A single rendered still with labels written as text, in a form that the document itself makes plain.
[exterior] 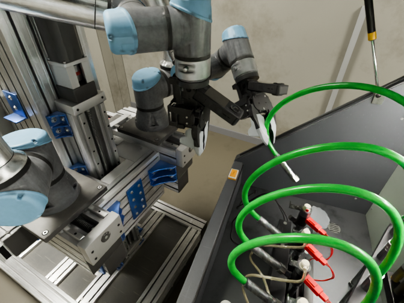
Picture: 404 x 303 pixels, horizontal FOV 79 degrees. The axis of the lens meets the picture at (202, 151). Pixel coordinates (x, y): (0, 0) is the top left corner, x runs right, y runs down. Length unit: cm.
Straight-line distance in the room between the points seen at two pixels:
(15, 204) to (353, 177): 100
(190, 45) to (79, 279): 145
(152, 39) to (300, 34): 190
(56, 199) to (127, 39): 52
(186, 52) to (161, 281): 128
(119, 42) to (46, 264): 154
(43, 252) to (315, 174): 160
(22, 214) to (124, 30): 44
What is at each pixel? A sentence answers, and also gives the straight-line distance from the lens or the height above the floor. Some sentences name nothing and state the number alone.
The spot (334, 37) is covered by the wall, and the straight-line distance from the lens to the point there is 227.
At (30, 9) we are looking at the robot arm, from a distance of 62.
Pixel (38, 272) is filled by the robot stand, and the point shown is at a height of 21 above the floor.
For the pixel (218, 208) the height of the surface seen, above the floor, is 95.
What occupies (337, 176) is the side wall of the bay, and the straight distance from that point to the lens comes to 104.
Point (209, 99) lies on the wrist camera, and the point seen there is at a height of 138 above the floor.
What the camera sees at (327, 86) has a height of 140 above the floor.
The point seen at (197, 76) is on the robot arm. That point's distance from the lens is 52.
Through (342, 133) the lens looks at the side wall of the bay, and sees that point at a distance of 93.
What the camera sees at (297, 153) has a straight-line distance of 49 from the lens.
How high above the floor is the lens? 162
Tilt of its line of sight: 38 degrees down
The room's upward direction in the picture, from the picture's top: straight up
